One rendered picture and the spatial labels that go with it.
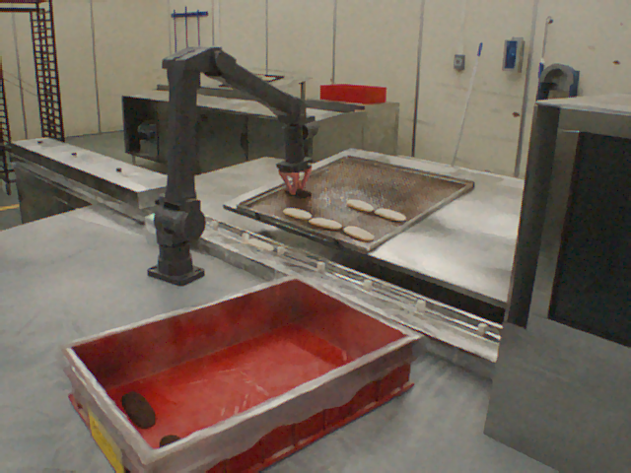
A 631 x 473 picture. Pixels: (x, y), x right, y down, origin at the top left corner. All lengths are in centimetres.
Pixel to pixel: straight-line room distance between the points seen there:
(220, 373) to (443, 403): 37
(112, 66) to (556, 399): 854
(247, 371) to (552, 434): 49
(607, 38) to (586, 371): 415
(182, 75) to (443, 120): 431
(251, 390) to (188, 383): 11
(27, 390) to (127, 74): 824
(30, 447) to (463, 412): 65
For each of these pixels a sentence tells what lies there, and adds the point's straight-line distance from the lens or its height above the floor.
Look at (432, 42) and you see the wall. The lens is 548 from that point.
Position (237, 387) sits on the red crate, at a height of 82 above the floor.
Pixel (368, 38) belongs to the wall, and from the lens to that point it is 593.
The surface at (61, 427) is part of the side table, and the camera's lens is 92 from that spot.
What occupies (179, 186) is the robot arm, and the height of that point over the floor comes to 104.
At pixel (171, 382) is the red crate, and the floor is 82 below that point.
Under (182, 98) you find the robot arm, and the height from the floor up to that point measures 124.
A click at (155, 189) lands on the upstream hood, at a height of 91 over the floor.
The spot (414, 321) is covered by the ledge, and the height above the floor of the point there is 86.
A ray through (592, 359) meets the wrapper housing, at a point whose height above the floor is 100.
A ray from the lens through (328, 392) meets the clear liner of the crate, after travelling 79.
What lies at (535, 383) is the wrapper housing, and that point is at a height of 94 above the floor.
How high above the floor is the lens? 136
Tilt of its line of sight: 19 degrees down
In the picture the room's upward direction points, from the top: 1 degrees clockwise
